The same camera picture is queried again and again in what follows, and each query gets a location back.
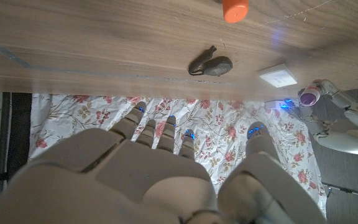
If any flat white cardboard box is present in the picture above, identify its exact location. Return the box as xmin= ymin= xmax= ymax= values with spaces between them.
xmin=257 ymin=63 xmax=298 ymax=88

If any orange glue stick cap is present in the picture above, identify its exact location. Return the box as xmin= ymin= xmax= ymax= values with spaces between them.
xmin=222 ymin=0 xmax=249 ymax=24

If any floral backdrop cloth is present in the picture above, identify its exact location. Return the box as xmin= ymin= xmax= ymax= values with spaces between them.
xmin=28 ymin=93 xmax=328 ymax=218

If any orange blue white glue stick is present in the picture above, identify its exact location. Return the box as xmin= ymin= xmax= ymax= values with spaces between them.
xmin=299 ymin=79 xmax=323 ymax=106

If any black round case with strap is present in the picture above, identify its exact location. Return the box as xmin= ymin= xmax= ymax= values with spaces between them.
xmin=188 ymin=45 xmax=234 ymax=77

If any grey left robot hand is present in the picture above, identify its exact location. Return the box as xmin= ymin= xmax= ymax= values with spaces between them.
xmin=283 ymin=79 xmax=358 ymax=156

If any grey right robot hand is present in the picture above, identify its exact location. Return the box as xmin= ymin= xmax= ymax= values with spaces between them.
xmin=0 ymin=101 xmax=328 ymax=224

